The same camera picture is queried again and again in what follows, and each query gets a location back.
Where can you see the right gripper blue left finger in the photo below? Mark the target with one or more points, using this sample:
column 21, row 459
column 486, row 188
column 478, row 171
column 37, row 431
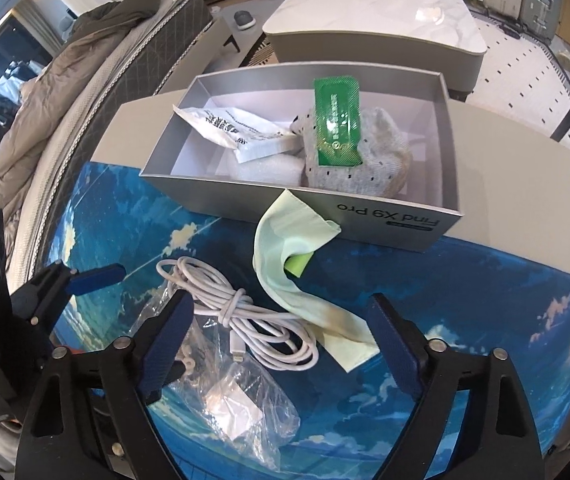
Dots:
column 158, row 342

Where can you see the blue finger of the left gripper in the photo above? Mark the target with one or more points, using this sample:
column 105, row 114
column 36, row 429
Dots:
column 82, row 283

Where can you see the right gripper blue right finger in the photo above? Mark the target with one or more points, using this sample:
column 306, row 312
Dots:
column 401, row 344

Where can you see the clear zip bag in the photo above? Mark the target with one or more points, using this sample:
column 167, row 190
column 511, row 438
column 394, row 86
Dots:
column 239, row 401

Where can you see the green white medicine sachet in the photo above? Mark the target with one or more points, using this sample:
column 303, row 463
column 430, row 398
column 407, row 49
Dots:
column 246, row 135

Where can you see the small green packet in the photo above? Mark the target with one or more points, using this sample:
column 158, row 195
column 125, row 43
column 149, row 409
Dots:
column 337, row 121

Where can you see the blue sky print mat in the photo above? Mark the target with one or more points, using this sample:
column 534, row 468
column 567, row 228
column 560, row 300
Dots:
column 497, row 330

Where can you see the grey phone box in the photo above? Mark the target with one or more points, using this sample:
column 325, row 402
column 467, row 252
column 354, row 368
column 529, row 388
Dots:
column 407, row 200

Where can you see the grey quilted sofa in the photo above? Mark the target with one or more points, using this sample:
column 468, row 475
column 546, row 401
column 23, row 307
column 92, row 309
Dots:
column 164, row 53

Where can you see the olive brown blanket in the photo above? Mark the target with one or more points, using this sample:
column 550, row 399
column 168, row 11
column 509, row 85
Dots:
column 94, row 37

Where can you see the grey slipper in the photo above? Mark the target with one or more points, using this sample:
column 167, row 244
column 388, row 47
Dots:
column 244, row 20

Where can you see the white marble coffee table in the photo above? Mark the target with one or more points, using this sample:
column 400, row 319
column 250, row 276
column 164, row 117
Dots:
column 437, row 35

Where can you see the silver suitcase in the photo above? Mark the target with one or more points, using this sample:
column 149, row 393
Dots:
column 541, row 17

